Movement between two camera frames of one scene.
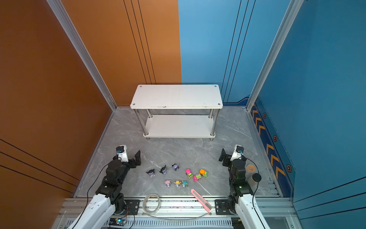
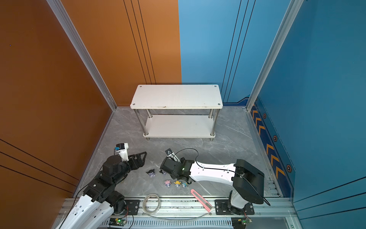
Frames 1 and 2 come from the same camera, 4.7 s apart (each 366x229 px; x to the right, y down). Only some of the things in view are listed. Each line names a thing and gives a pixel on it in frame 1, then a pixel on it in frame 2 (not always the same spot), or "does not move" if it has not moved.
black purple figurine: x=163 y=170 does not move
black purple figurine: x=151 y=173 does not move
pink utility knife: x=208 y=207 does not move
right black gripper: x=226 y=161 → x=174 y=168
